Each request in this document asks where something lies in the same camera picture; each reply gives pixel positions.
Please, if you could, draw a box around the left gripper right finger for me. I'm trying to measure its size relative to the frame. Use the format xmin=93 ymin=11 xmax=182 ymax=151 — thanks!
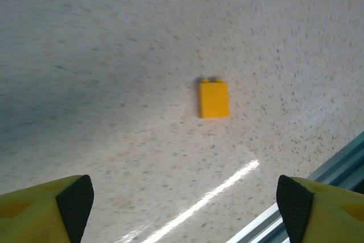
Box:
xmin=276 ymin=175 xmax=364 ymax=243

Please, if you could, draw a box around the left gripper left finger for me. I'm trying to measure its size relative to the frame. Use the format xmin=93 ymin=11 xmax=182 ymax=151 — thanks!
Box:
xmin=0 ymin=174 xmax=94 ymax=243

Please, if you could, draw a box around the orange lego brick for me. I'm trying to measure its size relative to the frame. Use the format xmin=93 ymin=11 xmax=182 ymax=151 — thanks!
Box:
xmin=197 ymin=77 xmax=231 ymax=120

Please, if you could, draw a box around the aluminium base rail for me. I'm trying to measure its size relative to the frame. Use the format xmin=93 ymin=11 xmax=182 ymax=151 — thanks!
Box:
xmin=226 ymin=130 xmax=364 ymax=243

